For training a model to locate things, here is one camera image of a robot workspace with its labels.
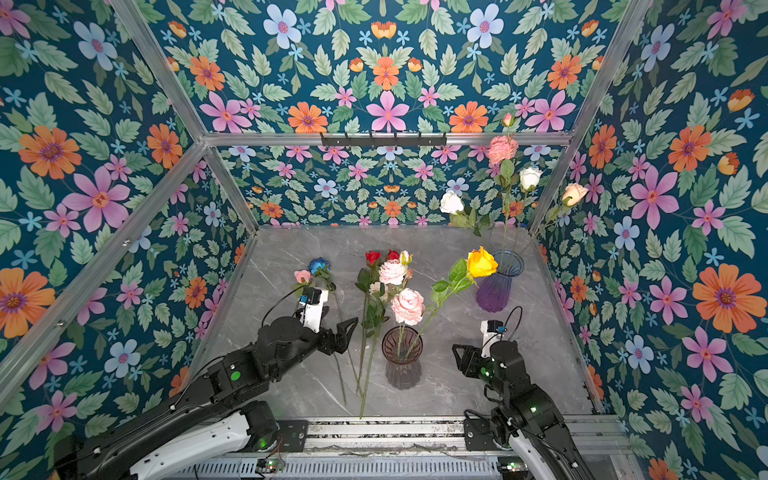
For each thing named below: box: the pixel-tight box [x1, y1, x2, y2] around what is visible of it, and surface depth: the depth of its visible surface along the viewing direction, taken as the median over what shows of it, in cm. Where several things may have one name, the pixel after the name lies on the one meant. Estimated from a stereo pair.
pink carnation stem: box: [487, 112, 519, 253], surface depth 78 cm
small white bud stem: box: [515, 167, 544, 241], surface depth 76 cm
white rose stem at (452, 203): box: [440, 190, 493, 250], surface depth 71 cm
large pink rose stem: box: [390, 288, 425, 360], surface depth 63 cm
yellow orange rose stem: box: [406, 246, 499, 358], surface depth 61 cm
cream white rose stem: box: [530, 182, 589, 241], surface depth 72 cm
